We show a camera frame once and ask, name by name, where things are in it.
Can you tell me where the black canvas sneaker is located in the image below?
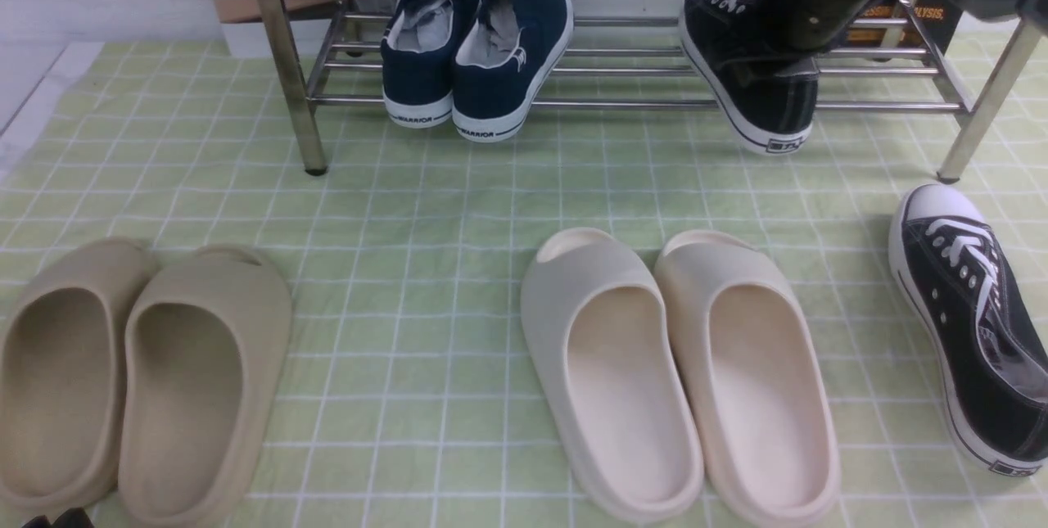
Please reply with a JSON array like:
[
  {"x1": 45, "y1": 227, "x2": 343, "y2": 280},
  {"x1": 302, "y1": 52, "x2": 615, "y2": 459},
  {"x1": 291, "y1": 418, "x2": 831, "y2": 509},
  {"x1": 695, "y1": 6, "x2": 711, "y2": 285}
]
[
  {"x1": 888, "y1": 183, "x2": 1047, "y2": 478},
  {"x1": 679, "y1": 0, "x2": 818, "y2": 156}
]

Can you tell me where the chrome metal shoe rack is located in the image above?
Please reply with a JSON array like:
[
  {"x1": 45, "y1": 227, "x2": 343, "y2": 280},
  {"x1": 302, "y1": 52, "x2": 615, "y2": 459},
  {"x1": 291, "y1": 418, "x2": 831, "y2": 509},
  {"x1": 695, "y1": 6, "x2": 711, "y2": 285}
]
[{"x1": 258, "y1": 0, "x2": 1046, "y2": 184}]

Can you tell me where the dark poster with orange text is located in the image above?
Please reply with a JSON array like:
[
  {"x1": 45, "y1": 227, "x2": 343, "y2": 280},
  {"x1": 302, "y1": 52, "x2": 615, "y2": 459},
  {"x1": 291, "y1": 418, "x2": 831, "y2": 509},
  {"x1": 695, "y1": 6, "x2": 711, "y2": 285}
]
[{"x1": 845, "y1": 0, "x2": 963, "y2": 53}]

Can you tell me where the right navy canvas sneaker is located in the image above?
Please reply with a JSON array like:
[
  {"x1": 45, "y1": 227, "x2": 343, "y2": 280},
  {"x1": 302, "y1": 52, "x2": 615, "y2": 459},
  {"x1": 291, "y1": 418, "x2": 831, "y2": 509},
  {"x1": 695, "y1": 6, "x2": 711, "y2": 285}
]
[{"x1": 452, "y1": 0, "x2": 574, "y2": 142}]

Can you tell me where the navy canvas sneaker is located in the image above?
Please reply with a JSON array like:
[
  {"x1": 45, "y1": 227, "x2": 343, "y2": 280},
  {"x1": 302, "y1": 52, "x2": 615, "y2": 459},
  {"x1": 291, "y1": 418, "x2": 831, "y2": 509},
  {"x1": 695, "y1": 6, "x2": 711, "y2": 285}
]
[
  {"x1": 379, "y1": 0, "x2": 480, "y2": 129},
  {"x1": 452, "y1": 0, "x2": 574, "y2": 142}
]

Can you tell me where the left cream foam slide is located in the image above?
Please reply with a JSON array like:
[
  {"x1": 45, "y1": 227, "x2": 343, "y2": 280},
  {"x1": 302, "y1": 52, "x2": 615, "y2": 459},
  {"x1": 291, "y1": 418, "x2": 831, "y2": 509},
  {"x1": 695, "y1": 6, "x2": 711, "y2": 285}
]
[{"x1": 520, "y1": 228, "x2": 704, "y2": 524}]

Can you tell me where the cream foam slide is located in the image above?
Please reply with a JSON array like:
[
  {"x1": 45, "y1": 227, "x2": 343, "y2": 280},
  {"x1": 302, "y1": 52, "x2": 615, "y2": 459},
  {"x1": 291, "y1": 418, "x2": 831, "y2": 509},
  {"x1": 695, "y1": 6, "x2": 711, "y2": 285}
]
[
  {"x1": 654, "y1": 230, "x2": 840, "y2": 527},
  {"x1": 520, "y1": 228, "x2": 704, "y2": 524}
]

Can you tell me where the left navy canvas sneaker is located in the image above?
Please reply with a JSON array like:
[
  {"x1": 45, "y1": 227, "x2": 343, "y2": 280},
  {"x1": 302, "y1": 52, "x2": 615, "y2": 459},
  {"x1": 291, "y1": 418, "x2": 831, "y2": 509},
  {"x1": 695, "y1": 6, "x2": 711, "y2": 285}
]
[{"x1": 379, "y1": 0, "x2": 480, "y2": 129}]

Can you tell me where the right cream foam slide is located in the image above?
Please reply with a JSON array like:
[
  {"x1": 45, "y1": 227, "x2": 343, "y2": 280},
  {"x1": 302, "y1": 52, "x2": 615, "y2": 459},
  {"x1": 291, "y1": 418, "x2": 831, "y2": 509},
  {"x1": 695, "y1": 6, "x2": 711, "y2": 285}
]
[{"x1": 654, "y1": 230, "x2": 840, "y2": 527}]

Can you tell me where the green checked tablecloth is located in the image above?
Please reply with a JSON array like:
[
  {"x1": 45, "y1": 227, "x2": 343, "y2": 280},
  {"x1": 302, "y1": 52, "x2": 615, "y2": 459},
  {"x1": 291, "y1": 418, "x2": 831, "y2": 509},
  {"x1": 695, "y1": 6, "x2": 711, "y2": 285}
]
[{"x1": 1, "y1": 42, "x2": 1046, "y2": 527}]

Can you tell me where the right tan foam slide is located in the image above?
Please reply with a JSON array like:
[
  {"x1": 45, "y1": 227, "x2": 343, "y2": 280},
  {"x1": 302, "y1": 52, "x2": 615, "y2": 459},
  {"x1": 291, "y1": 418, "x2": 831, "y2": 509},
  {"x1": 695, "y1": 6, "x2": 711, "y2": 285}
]
[{"x1": 117, "y1": 244, "x2": 293, "y2": 527}]

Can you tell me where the tan foam slide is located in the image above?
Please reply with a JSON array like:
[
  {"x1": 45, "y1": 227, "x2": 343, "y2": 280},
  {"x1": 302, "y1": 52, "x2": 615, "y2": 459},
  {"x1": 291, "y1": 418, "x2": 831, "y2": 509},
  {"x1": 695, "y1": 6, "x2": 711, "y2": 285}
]
[
  {"x1": 117, "y1": 244, "x2": 293, "y2": 527},
  {"x1": 1, "y1": 237, "x2": 158, "y2": 516}
]

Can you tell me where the left tan foam slide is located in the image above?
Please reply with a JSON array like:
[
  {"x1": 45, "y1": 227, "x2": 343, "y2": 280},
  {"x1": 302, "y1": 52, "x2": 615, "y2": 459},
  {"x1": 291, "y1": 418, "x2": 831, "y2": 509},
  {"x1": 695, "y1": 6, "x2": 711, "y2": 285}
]
[{"x1": 1, "y1": 237, "x2": 158, "y2": 516}]

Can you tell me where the black object at bottom edge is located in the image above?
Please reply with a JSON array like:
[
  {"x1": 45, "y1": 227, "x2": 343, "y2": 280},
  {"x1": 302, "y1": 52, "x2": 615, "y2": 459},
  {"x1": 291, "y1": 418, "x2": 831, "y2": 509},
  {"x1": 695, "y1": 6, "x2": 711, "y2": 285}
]
[{"x1": 22, "y1": 507, "x2": 95, "y2": 528}]

